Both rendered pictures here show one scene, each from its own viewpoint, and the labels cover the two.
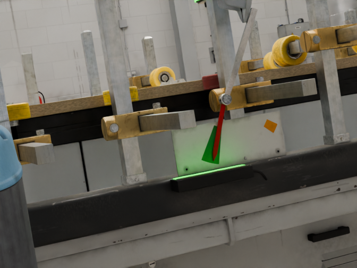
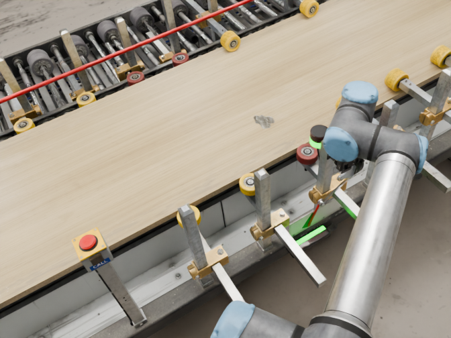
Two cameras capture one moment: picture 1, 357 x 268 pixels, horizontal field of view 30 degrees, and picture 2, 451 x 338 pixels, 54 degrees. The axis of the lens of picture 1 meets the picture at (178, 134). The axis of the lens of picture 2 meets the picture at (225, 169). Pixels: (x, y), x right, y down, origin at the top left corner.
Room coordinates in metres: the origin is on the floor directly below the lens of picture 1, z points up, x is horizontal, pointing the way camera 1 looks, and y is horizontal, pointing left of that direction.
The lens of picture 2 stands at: (0.60, 0.28, 2.15)
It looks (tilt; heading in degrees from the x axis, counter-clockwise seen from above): 51 degrees down; 355
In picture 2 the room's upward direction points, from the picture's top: 8 degrees counter-clockwise
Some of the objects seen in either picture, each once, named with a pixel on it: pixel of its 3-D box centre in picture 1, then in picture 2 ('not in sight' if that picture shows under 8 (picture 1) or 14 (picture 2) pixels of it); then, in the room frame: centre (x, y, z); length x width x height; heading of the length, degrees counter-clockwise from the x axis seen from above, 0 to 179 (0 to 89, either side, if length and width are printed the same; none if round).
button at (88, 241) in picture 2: not in sight; (88, 242); (1.22, 0.59, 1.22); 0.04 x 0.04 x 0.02
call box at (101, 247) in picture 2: not in sight; (93, 250); (1.22, 0.59, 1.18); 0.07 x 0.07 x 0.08; 19
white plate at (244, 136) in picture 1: (230, 142); (318, 215); (1.44, -0.11, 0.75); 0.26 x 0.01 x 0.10; 109
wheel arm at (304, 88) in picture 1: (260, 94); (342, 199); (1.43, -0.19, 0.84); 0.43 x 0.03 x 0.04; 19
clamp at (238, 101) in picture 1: (240, 96); (327, 188); (1.48, -0.15, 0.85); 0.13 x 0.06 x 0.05; 109
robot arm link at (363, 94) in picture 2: not in sight; (357, 106); (1.40, -0.16, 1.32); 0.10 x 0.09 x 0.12; 143
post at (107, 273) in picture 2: not in sight; (120, 292); (1.22, 0.59, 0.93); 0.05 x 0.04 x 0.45; 109
